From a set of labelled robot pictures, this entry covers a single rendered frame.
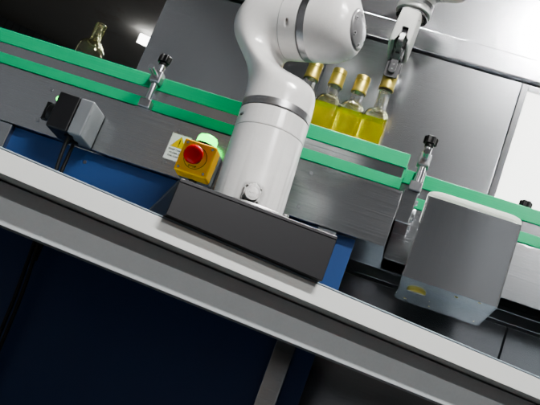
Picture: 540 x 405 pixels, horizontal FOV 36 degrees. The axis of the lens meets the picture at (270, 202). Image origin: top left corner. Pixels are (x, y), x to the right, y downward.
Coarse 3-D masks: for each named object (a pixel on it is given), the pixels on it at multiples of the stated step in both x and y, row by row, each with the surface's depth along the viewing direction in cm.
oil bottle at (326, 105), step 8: (320, 96) 191; (328, 96) 191; (336, 96) 191; (320, 104) 190; (328, 104) 190; (336, 104) 190; (320, 112) 189; (328, 112) 189; (336, 112) 190; (312, 120) 189; (320, 120) 189; (328, 120) 189; (328, 128) 188
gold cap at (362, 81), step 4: (360, 76) 192; (364, 76) 192; (368, 76) 192; (356, 80) 193; (360, 80) 192; (364, 80) 192; (368, 80) 192; (356, 84) 192; (360, 84) 192; (364, 84) 192; (368, 84) 193; (352, 88) 192; (356, 88) 191; (360, 88) 191; (364, 88) 192; (364, 92) 192; (364, 96) 193
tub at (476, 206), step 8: (432, 192) 151; (440, 192) 150; (448, 200) 150; (456, 200) 149; (464, 200) 149; (472, 208) 149; (480, 208) 148; (488, 208) 148; (496, 216) 149; (504, 216) 148; (512, 216) 148; (520, 224) 149
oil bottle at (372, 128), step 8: (368, 112) 188; (376, 112) 188; (384, 112) 188; (368, 120) 188; (376, 120) 188; (384, 120) 187; (360, 128) 187; (368, 128) 187; (376, 128) 187; (384, 128) 187; (360, 136) 187; (368, 136) 187; (376, 136) 186
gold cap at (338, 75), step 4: (336, 68) 194; (340, 68) 193; (332, 72) 195; (336, 72) 193; (340, 72) 193; (344, 72) 193; (332, 76) 193; (336, 76) 193; (340, 76) 193; (344, 76) 193; (332, 80) 193; (336, 80) 192; (340, 80) 193; (344, 80) 194; (328, 84) 194; (340, 84) 192; (340, 88) 195
